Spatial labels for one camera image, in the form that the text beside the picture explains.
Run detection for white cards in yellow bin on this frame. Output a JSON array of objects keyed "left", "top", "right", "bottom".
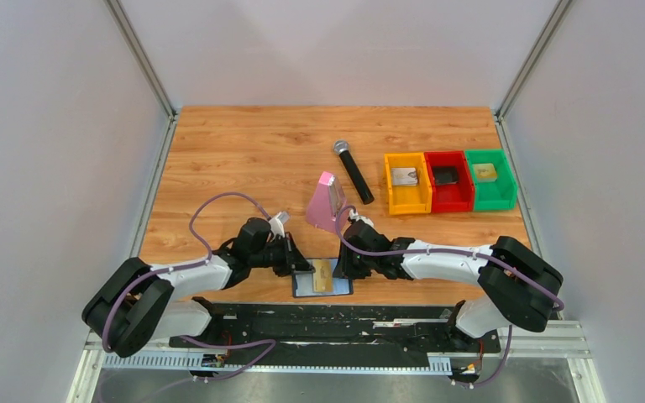
[{"left": 390, "top": 167, "right": 419, "bottom": 186}]

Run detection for red plastic bin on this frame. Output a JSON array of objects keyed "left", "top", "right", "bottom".
[{"left": 424, "top": 150, "right": 475, "bottom": 213}]

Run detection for yellow plastic bin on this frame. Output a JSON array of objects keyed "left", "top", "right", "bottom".
[{"left": 384, "top": 152, "right": 432, "bottom": 215}]

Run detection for gold VIP card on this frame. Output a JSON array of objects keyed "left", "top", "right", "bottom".
[{"left": 312, "top": 259, "right": 333, "bottom": 293}]

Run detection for black cards in red bin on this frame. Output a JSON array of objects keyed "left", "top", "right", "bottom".
[{"left": 432, "top": 165, "right": 459, "bottom": 186}]

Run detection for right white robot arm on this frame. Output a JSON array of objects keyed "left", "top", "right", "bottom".
[{"left": 337, "top": 218, "right": 564, "bottom": 351}]

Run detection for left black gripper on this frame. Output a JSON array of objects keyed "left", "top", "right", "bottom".
[{"left": 249, "top": 232, "right": 315, "bottom": 277}]

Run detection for pink metronome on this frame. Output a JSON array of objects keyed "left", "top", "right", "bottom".
[{"left": 306, "top": 171, "right": 347, "bottom": 233}]

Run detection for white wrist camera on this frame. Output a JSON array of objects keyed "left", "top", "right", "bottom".
[
  {"left": 348, "top": 211, "right": 374, "bottom": 227},
  {"left": 268, "top": 211, "right": 290, "bottom": 238}
]

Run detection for black microphone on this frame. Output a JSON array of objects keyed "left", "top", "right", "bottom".
[{"left": 333, "top": 139, "right": 375, "bottom": 205}]

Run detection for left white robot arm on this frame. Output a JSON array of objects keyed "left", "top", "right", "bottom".
[{"left": 81, "top": 217, "right": 315, "bottom": 358}]

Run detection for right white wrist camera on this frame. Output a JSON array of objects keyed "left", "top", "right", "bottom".
[{"left": 348, "top": 211, "right": 374, "bottom": 227}]

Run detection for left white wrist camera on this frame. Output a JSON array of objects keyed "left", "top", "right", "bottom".
[{"left": 268, "top": 211, "right": 290, "bottom": 238}]

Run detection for green plastic bin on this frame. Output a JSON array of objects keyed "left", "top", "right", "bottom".
[{"left": 464, "top": 149, "right": 518, "bottom": 212}]

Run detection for gold cards in green bin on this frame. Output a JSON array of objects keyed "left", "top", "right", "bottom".
[{"left": 471, "top": 163, "right": 498, "bottom": 183}]

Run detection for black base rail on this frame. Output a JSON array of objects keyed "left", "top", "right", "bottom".
[{"left": 198, "top": 303, "right": 501, "bottom": 368}]

